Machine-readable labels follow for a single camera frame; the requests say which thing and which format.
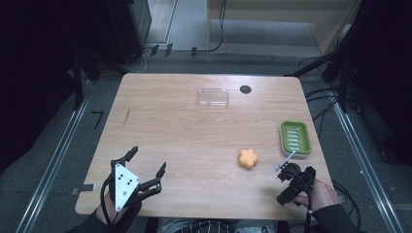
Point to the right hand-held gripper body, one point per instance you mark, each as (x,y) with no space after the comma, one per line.
(296,179)

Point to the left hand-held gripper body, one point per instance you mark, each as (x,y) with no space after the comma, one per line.
(124,186)

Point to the person's left hand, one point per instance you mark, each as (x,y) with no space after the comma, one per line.
(108,208)

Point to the person's right hand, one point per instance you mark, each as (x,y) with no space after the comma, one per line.
(322,194)

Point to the green soap dish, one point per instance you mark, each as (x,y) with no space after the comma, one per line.
(295,138)

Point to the orange flower-shaped soap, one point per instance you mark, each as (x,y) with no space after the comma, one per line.
(248,158)

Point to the clear plastic lid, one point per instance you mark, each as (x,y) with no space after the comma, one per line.
(212,98)

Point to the black metal stand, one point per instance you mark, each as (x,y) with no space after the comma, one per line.
(77,81)
(338,77)

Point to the black round table cap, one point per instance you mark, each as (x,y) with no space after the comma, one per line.
(245,89)

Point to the black plug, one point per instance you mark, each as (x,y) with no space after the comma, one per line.
(168,49)
(193,51)
(154,50)

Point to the dark cabinet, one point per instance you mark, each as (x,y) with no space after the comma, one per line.
(129,29)

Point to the light wooden furniture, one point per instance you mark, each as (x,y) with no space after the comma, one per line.
(278,13)

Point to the grey metal table bracket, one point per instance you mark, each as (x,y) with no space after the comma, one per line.
(83,187)

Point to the metal floor rail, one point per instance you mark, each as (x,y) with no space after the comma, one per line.
(51,165)
(366,165)

